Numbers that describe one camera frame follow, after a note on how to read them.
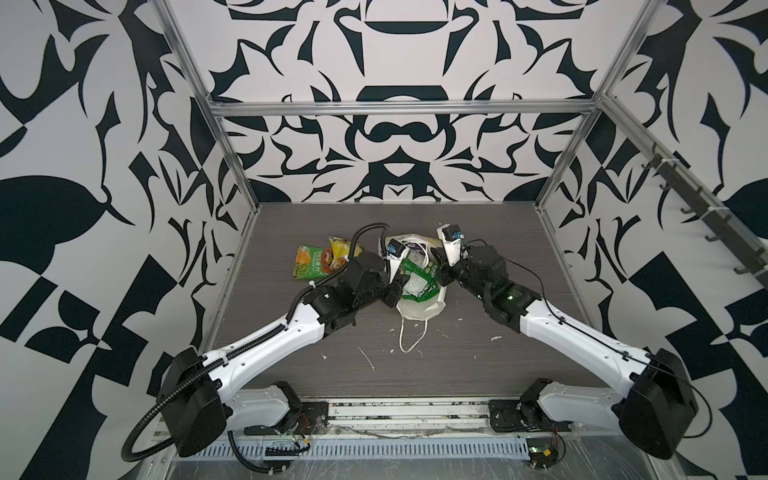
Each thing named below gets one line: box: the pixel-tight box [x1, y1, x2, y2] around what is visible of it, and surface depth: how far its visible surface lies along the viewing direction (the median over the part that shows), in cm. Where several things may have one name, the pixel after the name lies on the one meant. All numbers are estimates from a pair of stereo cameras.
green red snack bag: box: [292, 244, 333, 279], surface depth 103 cm
